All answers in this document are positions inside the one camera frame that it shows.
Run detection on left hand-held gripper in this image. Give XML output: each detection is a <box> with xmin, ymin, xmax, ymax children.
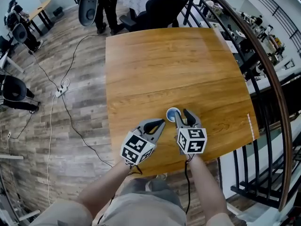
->
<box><xmin>120</xmin><ymin>118</ymin><xmax>166</xmax><ymax>167</ymax></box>

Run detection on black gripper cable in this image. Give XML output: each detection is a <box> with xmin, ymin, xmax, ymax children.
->
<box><xmin>96</xmin><ymin>163</ymin><xmax>143</xmax><ymax>226</ymax></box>
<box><xmin>184</xmin><ymin>154</ymin><xmax>192</xmax><ymax>215</ymax></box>

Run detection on person's left forearm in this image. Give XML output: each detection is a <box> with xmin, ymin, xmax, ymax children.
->
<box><xmin>77</xmin><ymin>160</ymin><xmax>133</xmax><ymax>219</ymax></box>

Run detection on person's white shirt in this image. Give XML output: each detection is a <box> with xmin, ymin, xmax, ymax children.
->
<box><xmin>30</xmin><ymin>189</ymin><xmax>236</xmax><ymax>226</ymax></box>

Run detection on person's gray shorts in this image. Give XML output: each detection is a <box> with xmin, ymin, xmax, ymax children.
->
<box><xmin>119</xmin><ymin>178</ymin><xmax>184</xmax><ymax>206</ymax></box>

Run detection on white power strip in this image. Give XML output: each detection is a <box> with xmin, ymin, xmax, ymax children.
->
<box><xmin>55</xmin><ymin>85</ymin><xmax>69</xmax><ymax>98</ymax></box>

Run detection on white desk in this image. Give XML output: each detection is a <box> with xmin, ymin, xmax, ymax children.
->
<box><xmin>0</xmin><ymin>49</ymin><xmax>24</xmax><ymax>74</ymax></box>

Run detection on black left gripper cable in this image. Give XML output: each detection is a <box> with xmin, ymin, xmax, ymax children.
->
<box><xmin>96</xmin><ymin>163</ymin><xmax>143</xmax><ymax>226</ymax></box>

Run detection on person's right forearm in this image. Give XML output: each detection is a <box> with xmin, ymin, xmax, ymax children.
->
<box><xmin>187</xmin><ymin>153</ymin><xmax>228</xmax><ymax>224</ymax></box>

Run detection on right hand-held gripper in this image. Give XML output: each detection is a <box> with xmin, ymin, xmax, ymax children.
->
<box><xmin>174</xmin><ymin>109</ymin><xmax>208</xmax><ymax>155</ymax></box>

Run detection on gray back office chair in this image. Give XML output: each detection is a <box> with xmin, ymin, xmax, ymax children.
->
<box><xmin>11</xmin><ymin>22</ymin><xmax>28</xmax><ymax>45</ymax></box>

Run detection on office chair with headrest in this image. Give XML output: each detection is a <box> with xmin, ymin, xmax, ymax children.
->
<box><xmin>70</xmin><ymin>0</ymin><xmax>106</xmax><ymax>28</ymax></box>

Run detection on black bin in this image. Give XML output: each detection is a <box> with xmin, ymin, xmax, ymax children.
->
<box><xmin>52</xmin><ymin>6</ymin><xmax>64</xmax><ymax>18</ymax></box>

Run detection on wooden desk with black legs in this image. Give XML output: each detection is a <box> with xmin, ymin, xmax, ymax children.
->
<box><xmin>27</xmin><ymin>0</ymin><xmax>56</xmax><ymax>37</ymax></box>

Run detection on black office chair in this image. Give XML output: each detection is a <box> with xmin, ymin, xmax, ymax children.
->
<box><xmin>119</xmin><ymin>0</ymin><xmax>190</xmax><ymax>33</ymax></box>
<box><xmin>0</xmin><ymin>74</ymin><xmax>28</xmax><ymax>103</ymax></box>

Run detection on small blue round cup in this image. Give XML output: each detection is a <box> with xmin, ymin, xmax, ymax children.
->
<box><xmin>166</xmin><ymin>107</ymin><xmax>182</xmax><ymax>123</ymax></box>

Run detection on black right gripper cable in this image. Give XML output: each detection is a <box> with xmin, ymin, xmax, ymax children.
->
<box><xmin>184</xmin><ymin>154</ymin><xmax>192</xmax><ymax>215</ymax></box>

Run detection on black floor cable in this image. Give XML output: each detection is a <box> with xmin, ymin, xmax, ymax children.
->
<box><xmin>27</xmin><ymin>50</ymin><xmax>60</xmax><ymax>90</ymax></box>
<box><xmin>60</xmin><ymin>95</ymin><xmax>114</xmax><ymax>169</ymax></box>
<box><xmin>60</xmin><ymin>33</ymin><xmax>108</xmax><ymax>89</ymax></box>

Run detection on white floor cable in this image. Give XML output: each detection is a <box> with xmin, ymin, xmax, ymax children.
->
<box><xmin>46</xmin><ymin>78</ymin><xmax>71</xmax><ymax>207</ymax></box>

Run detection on red white striped strip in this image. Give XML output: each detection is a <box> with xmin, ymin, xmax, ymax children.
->
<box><xmin>247</xmin><ymin>113</ymin><xmax>255</xmax><ymax>141</ymax></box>

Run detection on black metal balcony railing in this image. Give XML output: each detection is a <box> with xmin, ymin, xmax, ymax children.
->
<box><xmin>241</xmin><ymin>0</ymin><xmax>301</xmax><ymax>47</ymax></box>

